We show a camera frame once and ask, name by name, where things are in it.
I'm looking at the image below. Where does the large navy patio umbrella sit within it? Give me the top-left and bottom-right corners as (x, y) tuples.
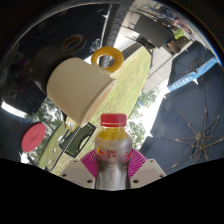
(143, 63), (224, 174)

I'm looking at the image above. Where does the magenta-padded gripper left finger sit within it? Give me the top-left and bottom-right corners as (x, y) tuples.
(59, 148), (98, 190)

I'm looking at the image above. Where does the person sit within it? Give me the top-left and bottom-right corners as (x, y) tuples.
(173, 17), (193, 34)
(166, 32), (188, 53)

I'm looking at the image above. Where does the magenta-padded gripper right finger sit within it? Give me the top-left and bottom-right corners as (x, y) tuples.
(128, 148), (167, 190)

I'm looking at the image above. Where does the flat round red coaster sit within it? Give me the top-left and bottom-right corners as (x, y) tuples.
(21, 122), (47, 153)

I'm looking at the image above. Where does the group of black patio chairs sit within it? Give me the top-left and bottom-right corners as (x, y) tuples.
(128, 13), (174, 50)

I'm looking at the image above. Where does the cream mug with yellow handle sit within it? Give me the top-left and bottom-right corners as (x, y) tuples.
(45, 46), (125, 128)

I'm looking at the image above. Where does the navy umbrella with lettered band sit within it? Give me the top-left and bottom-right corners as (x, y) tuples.
(166, 43), (218, 93)

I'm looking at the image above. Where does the yellow snack packet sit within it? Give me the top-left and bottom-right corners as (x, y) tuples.
(64, 116), (80, 130)

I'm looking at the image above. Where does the clear red-capped drink bottle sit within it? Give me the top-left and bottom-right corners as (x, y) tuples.
(94, 113), (134, 191)

